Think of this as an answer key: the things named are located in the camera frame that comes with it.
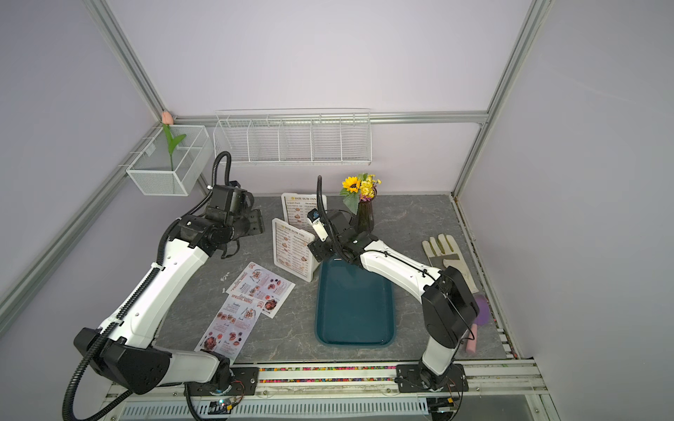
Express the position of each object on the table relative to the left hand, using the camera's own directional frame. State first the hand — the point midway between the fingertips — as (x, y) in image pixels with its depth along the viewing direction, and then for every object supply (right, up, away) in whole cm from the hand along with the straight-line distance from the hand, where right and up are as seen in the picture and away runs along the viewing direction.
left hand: (253, 221), depth 75 cm
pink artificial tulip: (-34, +28, +15) cm, 46 cm away
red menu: (-10, -34, +9) cm, 37 cm away
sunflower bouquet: (+32, +11, +14) cm, 36 cm away
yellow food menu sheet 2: (+9, +4, +21) cm, 23 cm away
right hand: (+19, -5, +10) cm, 22 cm away
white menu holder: (+16, -15, +14) cm, 26 cm away
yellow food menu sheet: (+8, -10, +13) cm, 18 cm away
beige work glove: (+67, -10, +27) cm, 73 cm away
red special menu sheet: (-5, -22, +18) cm, 29 cm away
